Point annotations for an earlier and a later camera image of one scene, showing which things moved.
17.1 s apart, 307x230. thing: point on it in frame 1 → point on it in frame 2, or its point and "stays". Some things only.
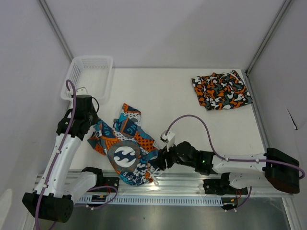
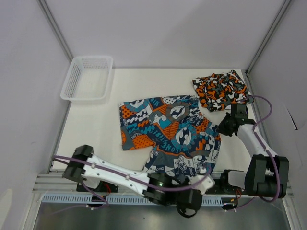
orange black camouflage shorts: (225, 90) stays
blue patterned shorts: (128, 146) → (185, 141)
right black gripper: (160, 159) → (221, 128)
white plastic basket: (95, 74) stays
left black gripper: (96, 118) → (183, 209)
